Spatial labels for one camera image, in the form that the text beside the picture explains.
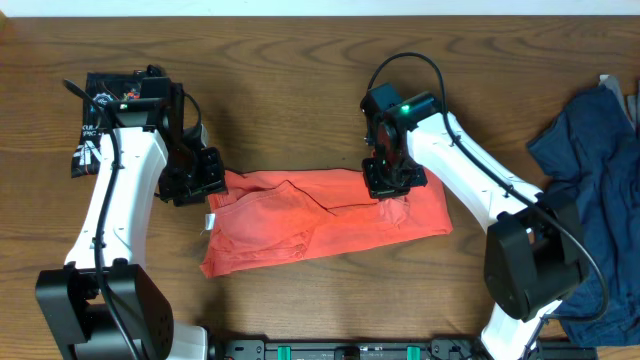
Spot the orange soccer t-shirt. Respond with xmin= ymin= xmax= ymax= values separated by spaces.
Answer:
xmin=200 ymin=169 xmax=452 ymax=278

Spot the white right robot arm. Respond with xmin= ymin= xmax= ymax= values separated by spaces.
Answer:
xmin=360 ymin=84 xmax=589 ymax=359

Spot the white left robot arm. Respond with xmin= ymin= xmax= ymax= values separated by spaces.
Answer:
xmin=35 ymin=95 xmax=226 ymax=359

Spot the black folded printed shirt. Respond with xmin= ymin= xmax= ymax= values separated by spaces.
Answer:
xmin=71 ymin=65 xmax=165 ymax=178

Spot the navy blue garment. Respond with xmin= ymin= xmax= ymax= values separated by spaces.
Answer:
xmin=528 ymin=86 xmax=639 ymax=346

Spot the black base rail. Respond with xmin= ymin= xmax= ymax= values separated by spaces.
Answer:
xmin=207 ymin=332 xmax=599 ymax=360

